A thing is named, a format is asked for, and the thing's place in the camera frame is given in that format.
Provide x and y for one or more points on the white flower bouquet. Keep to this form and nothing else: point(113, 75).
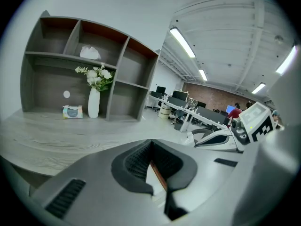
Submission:
point(98, 76)

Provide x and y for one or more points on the ceiling tube light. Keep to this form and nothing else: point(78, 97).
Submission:
point(182, 41)
point(203, 75)
point(285, 60)
point(258, 88)

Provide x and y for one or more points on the brown wooden drawer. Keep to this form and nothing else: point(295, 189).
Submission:
point(160, 176)

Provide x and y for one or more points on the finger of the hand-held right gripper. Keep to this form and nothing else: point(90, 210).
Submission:
point(214, 139)
point(202, 133)

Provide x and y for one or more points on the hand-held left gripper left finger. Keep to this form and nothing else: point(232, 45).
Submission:
point(98, 185)

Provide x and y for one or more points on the white crumpled plastic bag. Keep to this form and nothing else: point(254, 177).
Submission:
point(89, 53)

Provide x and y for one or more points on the cardboard box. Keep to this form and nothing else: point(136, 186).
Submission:
point(164, 112)

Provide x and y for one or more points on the white round sticker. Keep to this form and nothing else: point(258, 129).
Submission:
point(66, 94)

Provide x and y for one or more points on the long white office desk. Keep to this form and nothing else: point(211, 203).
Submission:
point(188, 113)

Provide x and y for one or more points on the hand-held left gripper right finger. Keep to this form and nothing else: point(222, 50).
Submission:
point(204, 173)

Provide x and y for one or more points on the white ceramic vase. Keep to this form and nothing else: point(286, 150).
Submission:
point(93, 105)

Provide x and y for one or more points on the lit blue computer monitor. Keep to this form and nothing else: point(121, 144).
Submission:
point(230, 109)

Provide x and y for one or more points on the grey wooden desk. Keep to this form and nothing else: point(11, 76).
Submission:
point(58, 135)

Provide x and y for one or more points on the grey wooden shelf unit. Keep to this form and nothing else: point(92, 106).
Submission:
point(54, 83)

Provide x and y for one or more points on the pastel tissue box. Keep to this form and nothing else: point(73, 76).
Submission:
point(72, 112)

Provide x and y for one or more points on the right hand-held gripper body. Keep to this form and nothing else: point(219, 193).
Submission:
point(256, 121)

